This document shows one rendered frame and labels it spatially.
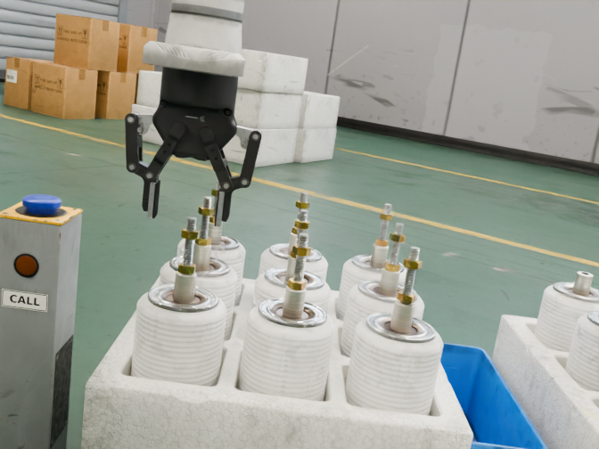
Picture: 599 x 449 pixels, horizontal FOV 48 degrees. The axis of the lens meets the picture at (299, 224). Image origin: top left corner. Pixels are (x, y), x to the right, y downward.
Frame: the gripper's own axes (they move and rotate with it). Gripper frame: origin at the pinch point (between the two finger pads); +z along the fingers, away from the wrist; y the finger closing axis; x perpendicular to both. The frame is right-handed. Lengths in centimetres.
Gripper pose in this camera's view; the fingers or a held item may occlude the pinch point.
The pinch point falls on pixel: (186, 208)
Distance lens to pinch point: 71.2
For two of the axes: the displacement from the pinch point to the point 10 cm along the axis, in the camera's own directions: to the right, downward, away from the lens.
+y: -9.9, -1.3, -0.5
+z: -1.4, 9.6, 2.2
